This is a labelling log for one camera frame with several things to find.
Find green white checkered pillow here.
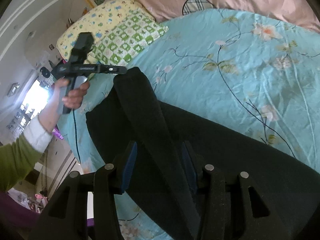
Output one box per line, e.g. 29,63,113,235
88,8,169,66

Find black pants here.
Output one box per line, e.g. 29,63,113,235
86,67,319,239

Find light blue floral bedsheet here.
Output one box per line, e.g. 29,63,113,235
56,8,320,240

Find left forearm green sleeve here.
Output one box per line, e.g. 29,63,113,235
0,97,62,196

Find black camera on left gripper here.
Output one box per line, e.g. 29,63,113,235
71,32,94,57

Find person's left hand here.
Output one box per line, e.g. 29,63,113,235
51,78,90,111

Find black cable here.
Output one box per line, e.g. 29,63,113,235
72,108,82,164

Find yellow cartoon print pillow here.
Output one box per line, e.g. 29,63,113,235
56,0,143,61

